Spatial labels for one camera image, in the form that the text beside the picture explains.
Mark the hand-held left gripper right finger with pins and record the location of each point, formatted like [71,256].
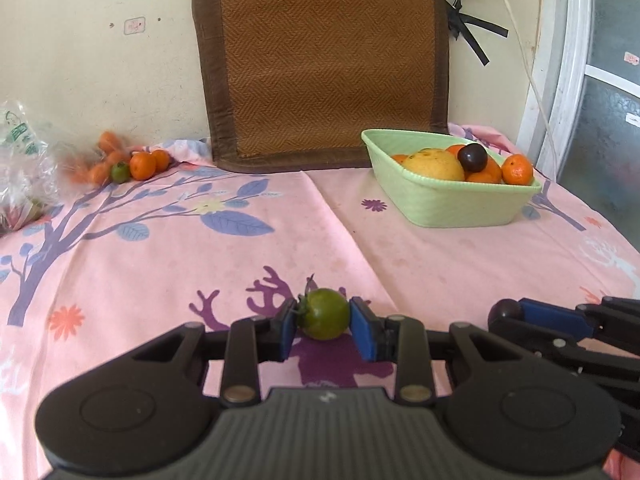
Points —
[364,332]

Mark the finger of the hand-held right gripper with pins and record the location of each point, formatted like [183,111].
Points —
[555,316]
[550,347]

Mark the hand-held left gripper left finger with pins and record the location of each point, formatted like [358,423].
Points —
[286,331]

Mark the green tomato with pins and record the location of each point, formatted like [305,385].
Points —
[325,314]

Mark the dark purple plum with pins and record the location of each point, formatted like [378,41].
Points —
[472,156]
[504,310]

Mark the light green plastic basket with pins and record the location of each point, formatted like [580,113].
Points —
[450,202]

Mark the pink printed tablecloth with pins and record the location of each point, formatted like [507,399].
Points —
[175,260]

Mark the large yellow citrus fruit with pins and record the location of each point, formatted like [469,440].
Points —
[434,165]

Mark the white framed glass door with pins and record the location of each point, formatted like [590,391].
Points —
[600,110]

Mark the small glass sticker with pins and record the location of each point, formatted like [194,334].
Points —
[633,119]
[631,57]

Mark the small green citrus fruit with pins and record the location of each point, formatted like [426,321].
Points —
[119,173]

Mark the brown woven seat cushion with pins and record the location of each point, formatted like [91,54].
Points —
[320,60]

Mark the black tape strips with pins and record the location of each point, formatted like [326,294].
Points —
[470,25]

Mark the clear plastic bag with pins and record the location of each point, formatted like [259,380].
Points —
[25,160]

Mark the small pink wall sticker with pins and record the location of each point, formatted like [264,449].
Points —
[134,25]

